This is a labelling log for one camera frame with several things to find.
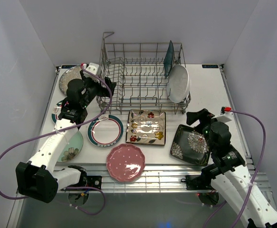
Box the grey wire dish rack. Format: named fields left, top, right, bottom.
left=96, top=32, right=191, bottom=114

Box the dark logo sticker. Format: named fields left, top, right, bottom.
left=61, top=65, right=78, bottom=69
left=202, top=64, right=219, bottom=68

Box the black floral square plate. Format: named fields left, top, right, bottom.
left=170, top=124, right=210, bottom=167

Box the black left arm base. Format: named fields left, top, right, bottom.
left=68, top=165, right=102, bottom=189

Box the pink dotted scalloped plate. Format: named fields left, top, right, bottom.
left=106, top=143, right=146, bottom=182

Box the dark logo sticker right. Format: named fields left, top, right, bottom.
left=202, top=64, right=219, bottom=68

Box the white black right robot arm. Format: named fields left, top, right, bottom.
left=186, top=107, right=277, bottom=228

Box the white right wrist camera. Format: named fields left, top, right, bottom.
left=212, top=106, right=233, bottom=123

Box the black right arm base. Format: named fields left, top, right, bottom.
left=181, top=175, right=214, bottom=190

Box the dark logo sticker left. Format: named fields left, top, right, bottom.
left=61, top=65, right=78, bottom=69

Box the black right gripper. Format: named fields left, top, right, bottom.
left=185, top=108, right=217, bottom=152

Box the mint green flower plate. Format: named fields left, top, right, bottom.
left=57, top=132, right=83, bottom=162

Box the white plate steam logo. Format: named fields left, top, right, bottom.
left=87, top=114, right=124, bottom=148

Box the teal square plate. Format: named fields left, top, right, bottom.
left=163, top=41, right=175, bottom=78

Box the white plate green red rim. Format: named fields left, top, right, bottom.
left=51, top=100, right=63, bottom=123

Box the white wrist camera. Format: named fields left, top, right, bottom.
left=212, top=106, right=233, bottom=123
left=81, top=63, right=100, bottom=83

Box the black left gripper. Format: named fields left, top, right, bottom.
left=80, top=70, right=116, bottom=108

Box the cream floral square plate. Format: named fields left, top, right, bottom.
left=126, top=110, right=166, bottom=146

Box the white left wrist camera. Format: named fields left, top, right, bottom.
left=81, top=63, right=100, bottom=83

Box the white oval plate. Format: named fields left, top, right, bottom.
left=166, top=65, right=191, bottom=104

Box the speckled brown round plate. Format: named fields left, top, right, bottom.
left=58, top=65, right=82, bottom=95

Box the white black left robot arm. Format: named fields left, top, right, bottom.
left=16, top=77, right=117, bottom=203

